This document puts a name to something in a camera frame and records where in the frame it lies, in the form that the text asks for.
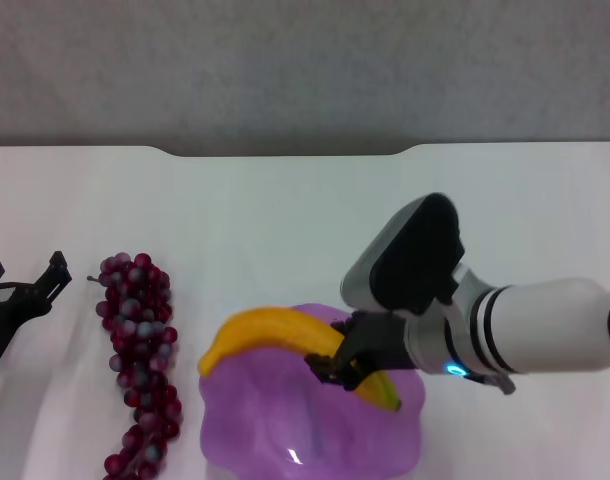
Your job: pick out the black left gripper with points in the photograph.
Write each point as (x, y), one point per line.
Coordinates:
(10, 315)

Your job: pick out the dark red grape bunch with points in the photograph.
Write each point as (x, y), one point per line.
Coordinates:
(135, 325)

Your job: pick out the purple wavy plastic plate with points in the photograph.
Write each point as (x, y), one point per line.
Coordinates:
(265, 415)

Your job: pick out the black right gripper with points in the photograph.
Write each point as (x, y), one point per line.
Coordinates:
(382, 340)

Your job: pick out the yellow banana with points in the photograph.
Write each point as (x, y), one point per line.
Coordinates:
(265, 325)

